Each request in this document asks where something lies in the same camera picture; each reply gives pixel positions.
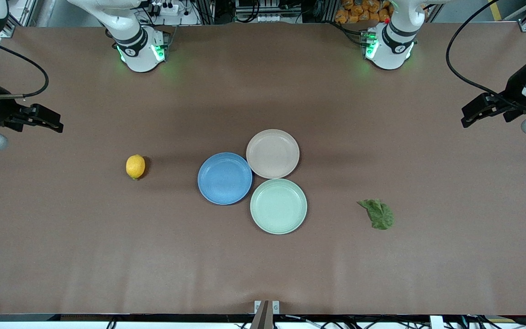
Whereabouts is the yellow lemon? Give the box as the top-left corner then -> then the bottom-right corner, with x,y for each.
126,154 -> 146,180

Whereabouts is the green lettuce leaf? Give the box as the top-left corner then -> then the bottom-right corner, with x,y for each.
357,199 -> 395,230

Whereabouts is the bag of orange snacks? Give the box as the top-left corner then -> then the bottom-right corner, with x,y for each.
334,0 -> 395,24

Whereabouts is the white power strip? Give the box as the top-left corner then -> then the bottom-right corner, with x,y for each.
150,1 -> 180,17

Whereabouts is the blue plate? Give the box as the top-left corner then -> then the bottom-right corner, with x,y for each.
197,152 -> 253,205

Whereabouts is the beige plate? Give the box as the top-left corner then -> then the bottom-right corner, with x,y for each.
246,129 -> 300,180

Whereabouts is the pale green plate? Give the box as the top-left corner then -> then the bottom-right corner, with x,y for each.
250,178 -> 308,235

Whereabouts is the brown table mat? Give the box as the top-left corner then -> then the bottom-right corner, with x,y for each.
0,22 -> 526,317

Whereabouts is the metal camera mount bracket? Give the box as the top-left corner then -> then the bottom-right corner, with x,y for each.
250,300 -> 280,329

